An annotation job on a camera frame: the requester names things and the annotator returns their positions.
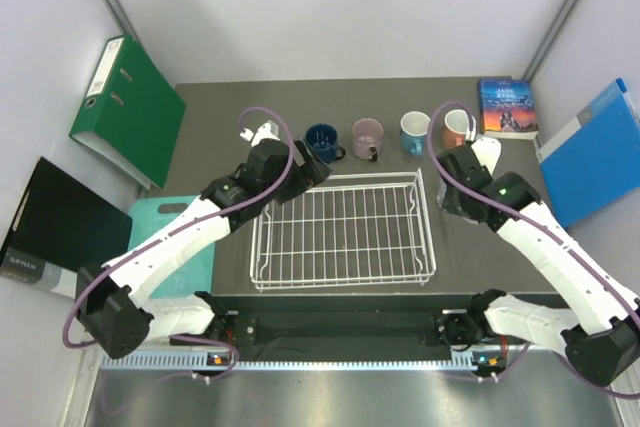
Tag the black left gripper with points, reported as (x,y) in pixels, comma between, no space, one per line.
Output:
(309,174)

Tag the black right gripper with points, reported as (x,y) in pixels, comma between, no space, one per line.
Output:
(448,202)

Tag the orange ceramic mug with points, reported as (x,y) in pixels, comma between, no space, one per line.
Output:
(458,129)

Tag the dark blue ceramic mug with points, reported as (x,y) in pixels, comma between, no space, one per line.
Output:
(323,140)

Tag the light blue dotted mug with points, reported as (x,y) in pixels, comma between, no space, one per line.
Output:
(414,127)

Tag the lilac ceramic mug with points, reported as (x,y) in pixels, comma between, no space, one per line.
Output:
(367,139)

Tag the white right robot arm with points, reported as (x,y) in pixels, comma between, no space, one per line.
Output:
(597,332)

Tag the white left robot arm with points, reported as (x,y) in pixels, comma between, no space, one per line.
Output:
(115,302)

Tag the Jane Eyre paperback book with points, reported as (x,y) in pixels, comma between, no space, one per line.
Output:
(507,109)

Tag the blue folder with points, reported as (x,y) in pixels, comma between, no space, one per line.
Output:
(594,159)

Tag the teal cutting board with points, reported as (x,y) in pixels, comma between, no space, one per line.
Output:
(150,215)

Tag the green lever arch binder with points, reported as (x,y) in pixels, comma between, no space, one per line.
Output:
(131,115)

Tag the black clip file folder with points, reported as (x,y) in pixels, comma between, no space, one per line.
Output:
(60,226)

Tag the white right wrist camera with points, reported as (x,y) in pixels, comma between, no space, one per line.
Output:
(486,149)

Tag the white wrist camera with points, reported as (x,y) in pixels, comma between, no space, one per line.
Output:
(267,131)
(486,149)

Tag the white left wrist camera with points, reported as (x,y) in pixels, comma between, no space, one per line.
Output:
(267,131)

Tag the white wire dish rack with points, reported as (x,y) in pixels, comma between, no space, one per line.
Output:
(352,230)

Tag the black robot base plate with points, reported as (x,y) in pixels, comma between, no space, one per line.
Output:
(344,327)

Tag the white slotted cable duct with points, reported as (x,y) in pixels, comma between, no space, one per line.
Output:
(203,361)

